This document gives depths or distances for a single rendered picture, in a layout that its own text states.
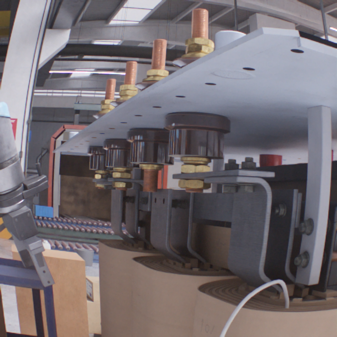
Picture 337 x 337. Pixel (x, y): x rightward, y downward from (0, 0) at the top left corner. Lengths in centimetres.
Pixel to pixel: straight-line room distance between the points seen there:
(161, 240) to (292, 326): 59
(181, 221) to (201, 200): 10
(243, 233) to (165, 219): 39
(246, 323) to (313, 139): 28
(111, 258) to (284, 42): 118
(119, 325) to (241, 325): 87
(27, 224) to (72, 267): 141
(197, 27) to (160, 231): 45
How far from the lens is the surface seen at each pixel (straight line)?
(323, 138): 75
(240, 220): 83
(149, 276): 116
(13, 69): 1170
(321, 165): 75
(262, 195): 77
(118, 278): 154
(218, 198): 106
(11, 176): 99
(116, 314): 157
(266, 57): 52
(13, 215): 98
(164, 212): 119
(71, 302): 242
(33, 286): 177
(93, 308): 433
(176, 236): 126
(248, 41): 45
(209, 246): 121
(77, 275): 240
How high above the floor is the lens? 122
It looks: 3 degrees up
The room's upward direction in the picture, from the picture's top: 3 degrees clockwise
